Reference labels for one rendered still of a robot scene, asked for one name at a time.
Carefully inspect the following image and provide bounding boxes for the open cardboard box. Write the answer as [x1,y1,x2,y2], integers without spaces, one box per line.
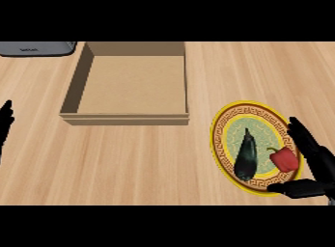
[59,41,191,126]

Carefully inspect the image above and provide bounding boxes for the dark purple eggplant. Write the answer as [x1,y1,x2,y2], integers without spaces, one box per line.
[232,127,260,182]

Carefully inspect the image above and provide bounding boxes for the red bell pepper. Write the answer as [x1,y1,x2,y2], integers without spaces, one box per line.
[266,147,301,173]

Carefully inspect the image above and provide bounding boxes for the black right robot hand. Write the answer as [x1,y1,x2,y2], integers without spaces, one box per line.
[267,116,335,201]

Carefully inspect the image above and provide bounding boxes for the grey appliance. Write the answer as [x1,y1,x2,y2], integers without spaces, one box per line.
[0,41,78,58]

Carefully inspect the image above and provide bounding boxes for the yellow patterned plate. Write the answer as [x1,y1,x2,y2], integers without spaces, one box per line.
[208,99,304,198]

